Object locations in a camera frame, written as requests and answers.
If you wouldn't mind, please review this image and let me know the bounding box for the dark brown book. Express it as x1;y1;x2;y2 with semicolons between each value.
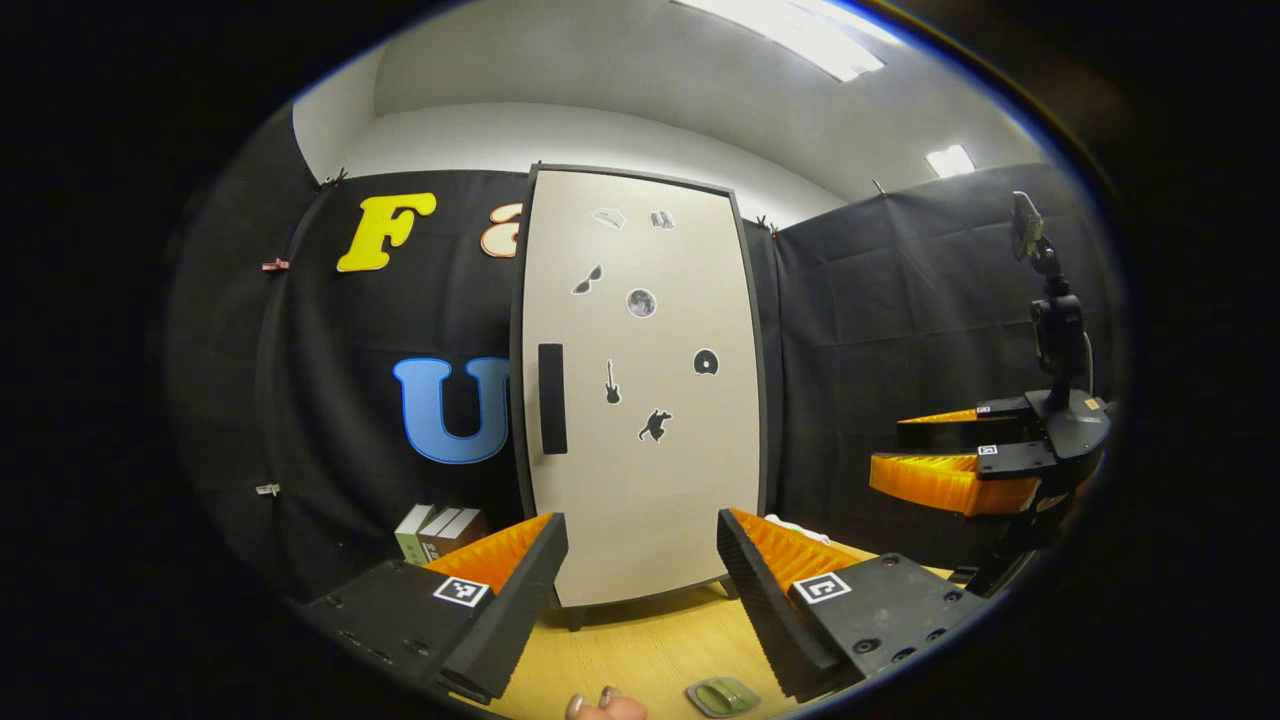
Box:
418;507;463;563

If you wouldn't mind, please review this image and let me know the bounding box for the long ceiling light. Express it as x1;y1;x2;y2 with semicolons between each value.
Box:
670;0;901;83

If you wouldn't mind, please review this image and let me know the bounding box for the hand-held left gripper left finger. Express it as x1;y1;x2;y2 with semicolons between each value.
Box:
295;512;569;704

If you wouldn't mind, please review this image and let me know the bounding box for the black door handle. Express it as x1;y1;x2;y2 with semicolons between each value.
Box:
538;343;568;456

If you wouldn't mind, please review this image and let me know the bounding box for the beige cabinet door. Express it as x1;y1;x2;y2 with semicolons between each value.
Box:
520;170;761;608

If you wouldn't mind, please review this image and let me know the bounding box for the black backdrop cloth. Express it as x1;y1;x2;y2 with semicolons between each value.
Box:
165;100;1126;601

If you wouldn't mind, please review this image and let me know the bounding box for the green coaster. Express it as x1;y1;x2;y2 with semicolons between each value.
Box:
686;676;763;719

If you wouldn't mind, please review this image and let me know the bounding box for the white and green plush toy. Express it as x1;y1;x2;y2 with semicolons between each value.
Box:
765;513;831;546

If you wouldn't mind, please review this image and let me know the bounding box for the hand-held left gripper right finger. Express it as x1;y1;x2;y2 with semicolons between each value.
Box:
716;508;993;704

